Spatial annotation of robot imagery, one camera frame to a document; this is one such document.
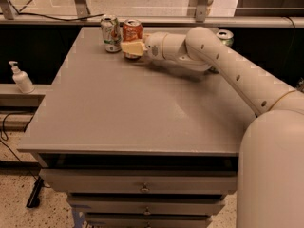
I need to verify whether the drawer knob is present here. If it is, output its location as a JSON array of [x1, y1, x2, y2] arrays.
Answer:
[[143, 207, 151, 216], [140, 183, 150, 193]]

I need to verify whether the black power strip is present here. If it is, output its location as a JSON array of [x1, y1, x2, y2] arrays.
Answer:
[[26, 177, 44, 208]]

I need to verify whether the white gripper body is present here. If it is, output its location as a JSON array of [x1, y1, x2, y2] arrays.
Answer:
[[145, 32, 167, 60]]

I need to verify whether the white green 7up can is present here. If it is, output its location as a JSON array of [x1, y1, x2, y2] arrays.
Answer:
[[101, 15, 122, 53]]

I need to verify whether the top drawer knob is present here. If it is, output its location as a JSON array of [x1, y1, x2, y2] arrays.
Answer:
[[140, 183, 150, 193]]

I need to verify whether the black cable on ledge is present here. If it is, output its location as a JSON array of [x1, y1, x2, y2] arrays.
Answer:
[[0, 0, 105, 22]]

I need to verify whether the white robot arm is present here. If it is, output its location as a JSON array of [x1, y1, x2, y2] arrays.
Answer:
[[121, 27, 304, 228]]

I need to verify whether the red coke can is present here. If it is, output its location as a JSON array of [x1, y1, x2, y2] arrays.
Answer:
[[122, 19, 143, 60]]

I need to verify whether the grey drawer cabinet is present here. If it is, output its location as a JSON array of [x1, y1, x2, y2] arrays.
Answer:
[[19, 28, 255, 228]]

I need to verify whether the green soda can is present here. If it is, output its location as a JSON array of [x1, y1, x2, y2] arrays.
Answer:
[[216, 29, 234, 48]]

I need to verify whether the white pump soap bottle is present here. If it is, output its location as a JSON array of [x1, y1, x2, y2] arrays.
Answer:
[[9, 61, 34, 94]]

